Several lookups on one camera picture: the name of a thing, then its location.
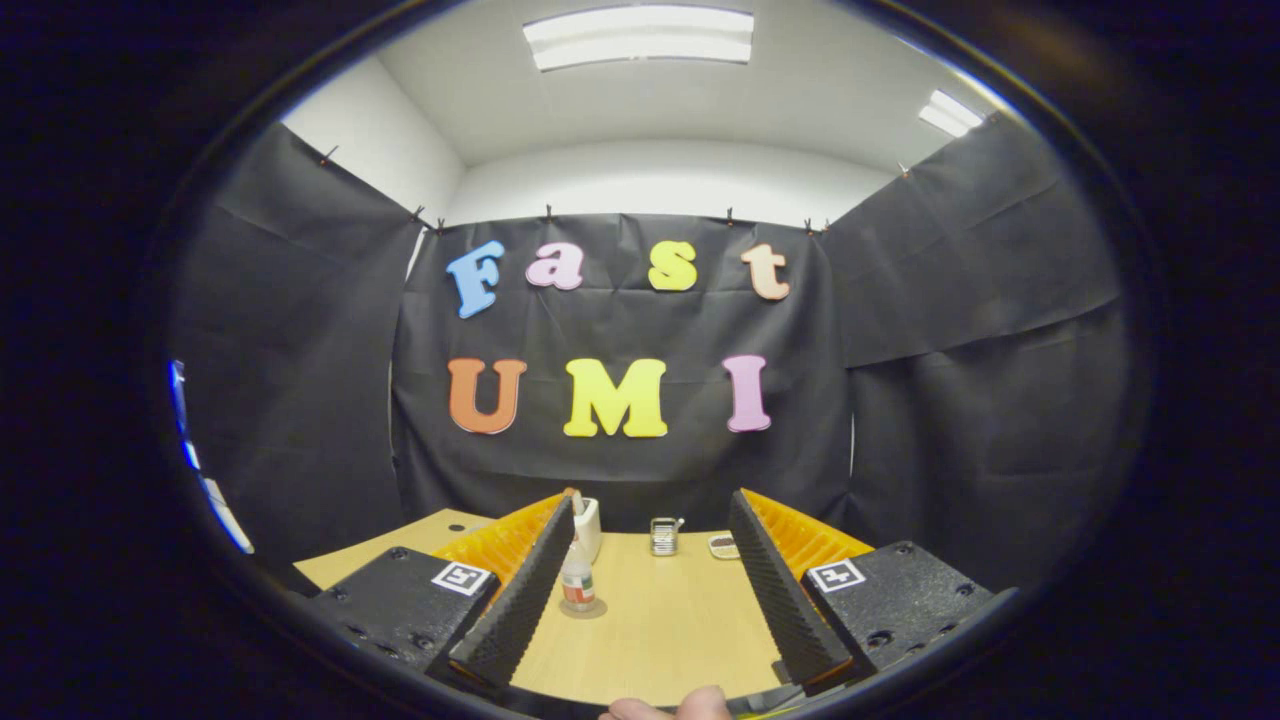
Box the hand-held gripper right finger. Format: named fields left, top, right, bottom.
left=727, top=488, right=1020, bottom=693

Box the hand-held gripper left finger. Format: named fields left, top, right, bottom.
left=300, top=488, right=579, bottom=703

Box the white toaster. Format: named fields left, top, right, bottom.
left=572, top=497, right=603, bottom=564

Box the black backdrop cloth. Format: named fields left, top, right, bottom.
left=170, top=120, right=1136, bottom=601

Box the wooden table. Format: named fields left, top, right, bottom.
left=293, top=508, right=803, bottom=707

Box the large ceiling light panel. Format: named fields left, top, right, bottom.
left=522, top=5, right=756, bottom=73

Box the small ceiling light panel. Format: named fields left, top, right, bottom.
left=918, top=89, right=986, bottom=139

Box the clear juice bottle red label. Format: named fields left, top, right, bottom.
left=560, top=540, right=598, bottom=613

